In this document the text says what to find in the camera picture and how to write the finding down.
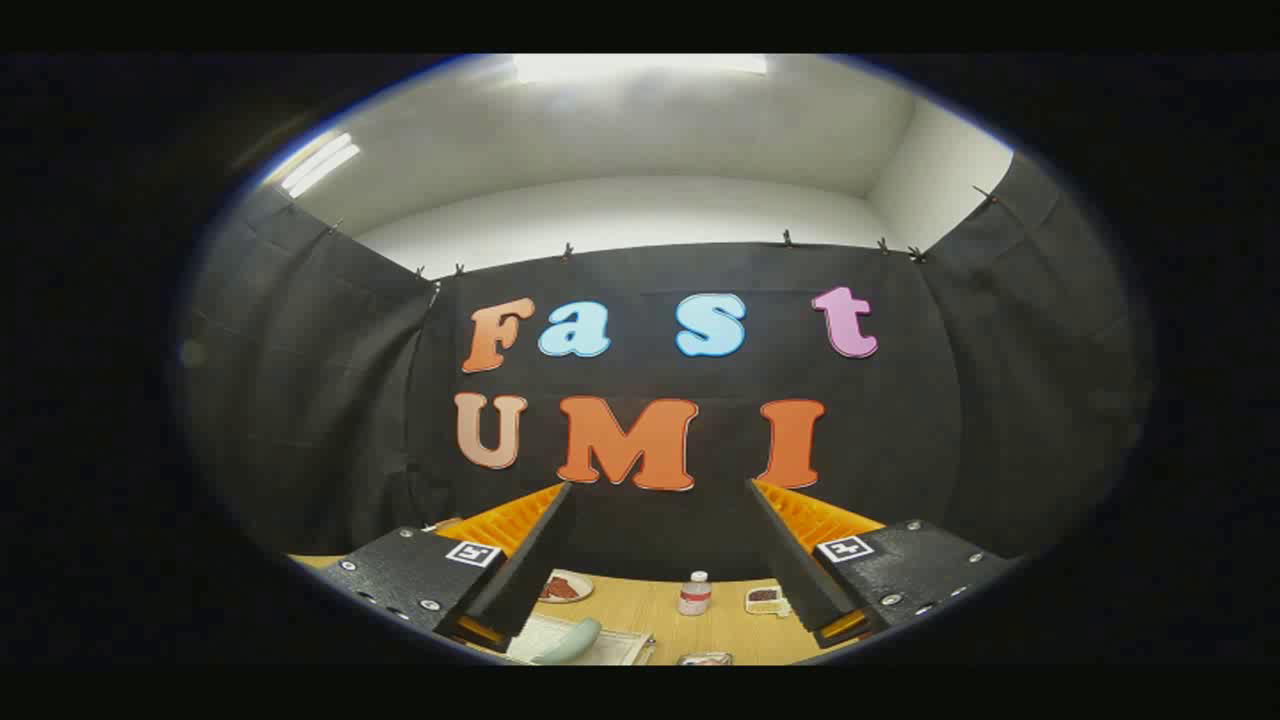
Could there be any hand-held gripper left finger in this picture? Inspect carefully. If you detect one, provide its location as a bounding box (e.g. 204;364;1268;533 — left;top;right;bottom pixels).
313;481;578;654

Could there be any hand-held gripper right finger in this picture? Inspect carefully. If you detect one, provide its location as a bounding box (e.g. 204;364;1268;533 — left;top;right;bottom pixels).
744;477;1023;652

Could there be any light green plate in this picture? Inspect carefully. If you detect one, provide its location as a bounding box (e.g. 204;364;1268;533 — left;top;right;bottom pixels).
528;616;603;665

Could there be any white wire dish rack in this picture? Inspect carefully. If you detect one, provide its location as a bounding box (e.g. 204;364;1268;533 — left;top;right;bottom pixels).
503;612;658;666

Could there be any beige plate with meat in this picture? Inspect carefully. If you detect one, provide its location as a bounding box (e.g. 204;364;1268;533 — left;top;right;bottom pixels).
540;569;595;605

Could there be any row of black cloth clips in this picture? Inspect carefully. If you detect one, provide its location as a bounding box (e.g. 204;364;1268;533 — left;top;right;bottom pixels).
325;185;1001;281

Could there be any long ceiling light strip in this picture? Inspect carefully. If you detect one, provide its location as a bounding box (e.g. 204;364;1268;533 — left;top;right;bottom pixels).
279;133;362;200

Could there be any wide ceiling light panel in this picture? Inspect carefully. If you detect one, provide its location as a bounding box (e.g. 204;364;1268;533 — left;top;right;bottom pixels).
512;54;770;85

